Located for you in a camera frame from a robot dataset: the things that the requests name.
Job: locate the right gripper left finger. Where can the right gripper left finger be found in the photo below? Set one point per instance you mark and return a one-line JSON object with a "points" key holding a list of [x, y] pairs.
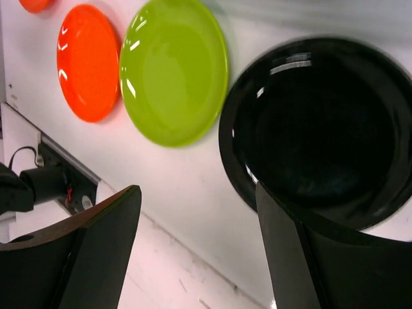
{"points": [[79, 262]]}

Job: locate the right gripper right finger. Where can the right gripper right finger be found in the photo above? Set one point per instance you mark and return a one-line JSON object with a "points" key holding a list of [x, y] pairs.
{"points": [[317, 263]]}

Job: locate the black plate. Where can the black plate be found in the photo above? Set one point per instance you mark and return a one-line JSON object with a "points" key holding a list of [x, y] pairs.
{"points": [[325, 124]]}

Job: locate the lime green plate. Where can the lime green plate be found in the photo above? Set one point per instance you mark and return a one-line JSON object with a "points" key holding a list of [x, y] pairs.
{"points": [[174, 71]]}

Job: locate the small orange plate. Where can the small orange plate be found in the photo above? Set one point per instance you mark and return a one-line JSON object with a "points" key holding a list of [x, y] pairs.
{"points": [[35, 6]]}

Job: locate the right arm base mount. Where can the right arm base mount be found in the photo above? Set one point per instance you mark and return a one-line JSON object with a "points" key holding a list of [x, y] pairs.
{"points": [[55, 177]]}

